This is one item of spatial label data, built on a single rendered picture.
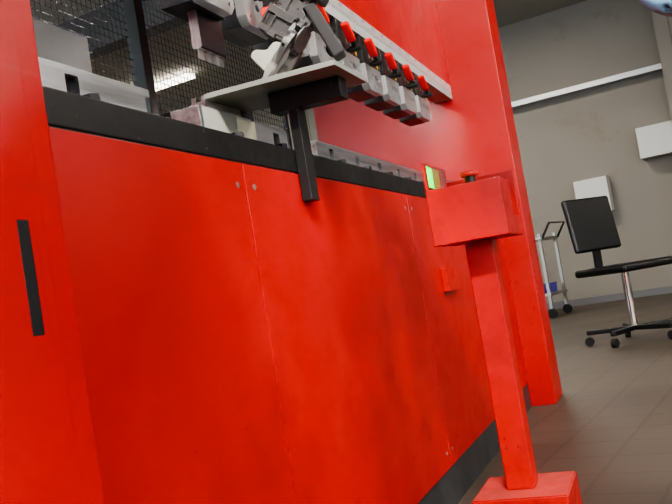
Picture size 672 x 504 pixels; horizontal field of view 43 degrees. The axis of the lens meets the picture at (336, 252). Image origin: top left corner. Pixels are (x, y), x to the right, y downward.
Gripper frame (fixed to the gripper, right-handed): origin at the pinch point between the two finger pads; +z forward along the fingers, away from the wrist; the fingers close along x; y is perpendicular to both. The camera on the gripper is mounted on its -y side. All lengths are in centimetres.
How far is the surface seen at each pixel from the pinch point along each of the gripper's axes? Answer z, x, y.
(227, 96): 5.7, 7.3, 4.0
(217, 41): -2.9, -2.2, 15.1
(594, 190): -125, -867, -106
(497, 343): 22, -28, -63
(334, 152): 4, -54, -5
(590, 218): -50, -424, -91
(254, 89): 2.1, 8.1, -0.2
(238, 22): -9.0, -10.4, 16.6
